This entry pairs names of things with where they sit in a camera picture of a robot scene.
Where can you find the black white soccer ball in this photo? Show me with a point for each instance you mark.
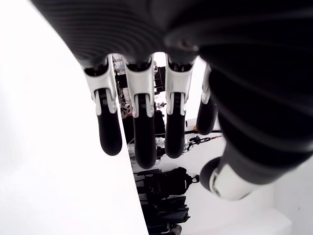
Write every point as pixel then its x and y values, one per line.
pixel 126 109

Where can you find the black bag pile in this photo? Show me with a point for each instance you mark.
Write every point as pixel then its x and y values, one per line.
pixel 166 213

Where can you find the black cabinet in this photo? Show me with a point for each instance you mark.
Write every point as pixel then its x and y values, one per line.
pixel 160 122

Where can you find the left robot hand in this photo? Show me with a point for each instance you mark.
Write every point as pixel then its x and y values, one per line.
pixel 244 85

